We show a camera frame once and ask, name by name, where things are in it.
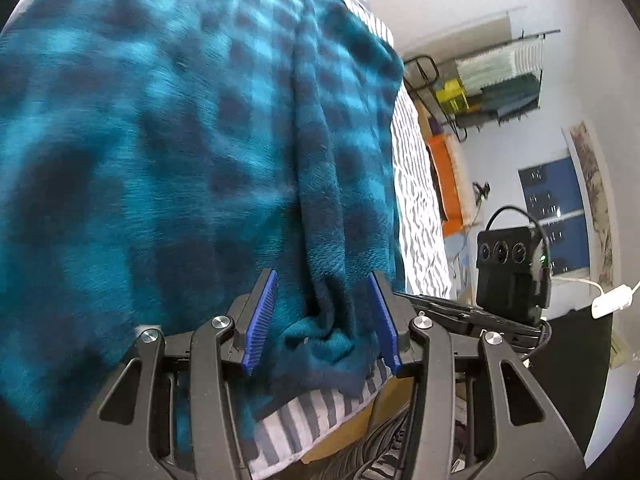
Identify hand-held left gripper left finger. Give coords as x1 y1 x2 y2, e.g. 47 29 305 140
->
57 268 279 480

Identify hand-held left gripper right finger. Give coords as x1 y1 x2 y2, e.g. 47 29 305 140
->
367 270 586 480

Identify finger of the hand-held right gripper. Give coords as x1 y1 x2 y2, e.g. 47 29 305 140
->
395 291 548 348

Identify teal plaid fleece jacket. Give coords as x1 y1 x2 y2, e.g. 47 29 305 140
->
0 0 407 426

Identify black metal clothes rack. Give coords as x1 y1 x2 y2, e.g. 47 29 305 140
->
402 27 561 143

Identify brown wooden bed base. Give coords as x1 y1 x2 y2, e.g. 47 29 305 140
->
300 375 416 463

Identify blue white striped blanket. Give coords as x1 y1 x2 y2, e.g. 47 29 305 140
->
247 0 453 478

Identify person's striped pants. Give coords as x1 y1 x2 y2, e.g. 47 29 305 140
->
307 402 471 480

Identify dark cloth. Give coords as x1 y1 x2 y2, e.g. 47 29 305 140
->
520 305 618 461

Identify light patterned curtain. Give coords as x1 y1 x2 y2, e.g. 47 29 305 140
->
562 121 615 291

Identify dark hanging garment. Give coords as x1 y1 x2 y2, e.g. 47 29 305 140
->
457 77 541 128

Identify yellow box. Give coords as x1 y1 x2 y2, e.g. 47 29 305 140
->
434 79 473 113

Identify striped hanging towel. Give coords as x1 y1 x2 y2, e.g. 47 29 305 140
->
457 40 543 86

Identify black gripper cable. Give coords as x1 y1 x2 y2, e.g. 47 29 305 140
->
487 204 553 361

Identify white charger with cable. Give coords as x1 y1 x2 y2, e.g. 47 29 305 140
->
550 272 640 319

